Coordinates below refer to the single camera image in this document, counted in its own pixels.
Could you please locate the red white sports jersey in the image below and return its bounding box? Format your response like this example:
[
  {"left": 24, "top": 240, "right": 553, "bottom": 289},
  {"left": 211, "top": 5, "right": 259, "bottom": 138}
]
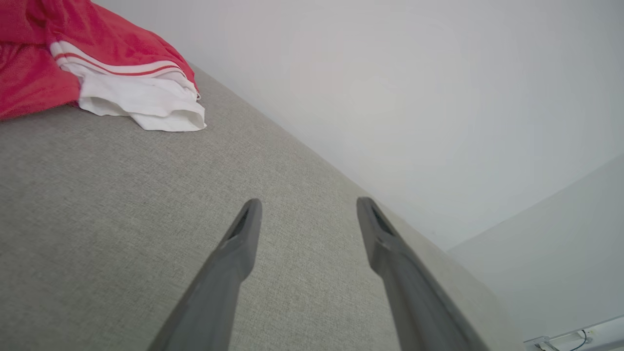
[{"left": 0, "top": 0, "right": 207, "bottom": 132}]

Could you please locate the white metal floor rail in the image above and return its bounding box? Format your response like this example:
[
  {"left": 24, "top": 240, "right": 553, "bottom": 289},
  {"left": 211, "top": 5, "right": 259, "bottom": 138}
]
[{"left": 524, "top": 316, "right": 624, "bottom": 351}]

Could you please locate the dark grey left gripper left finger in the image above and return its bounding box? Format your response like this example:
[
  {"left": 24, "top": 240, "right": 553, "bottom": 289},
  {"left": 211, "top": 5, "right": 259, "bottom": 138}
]
[{"left": 148, "top": 198, "right": 263, "bottom": 351}]

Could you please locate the grey fabric sofa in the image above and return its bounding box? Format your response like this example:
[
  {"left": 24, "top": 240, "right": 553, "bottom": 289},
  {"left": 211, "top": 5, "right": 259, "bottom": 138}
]
[{"left": 0, "top": 61, "right": 525, "bottom": 351}]

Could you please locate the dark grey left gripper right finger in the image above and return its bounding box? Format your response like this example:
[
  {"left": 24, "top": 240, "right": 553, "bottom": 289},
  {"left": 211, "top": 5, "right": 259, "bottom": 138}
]
[{"left": 356, "top": 197, "right": 488, "bottom": 351}]

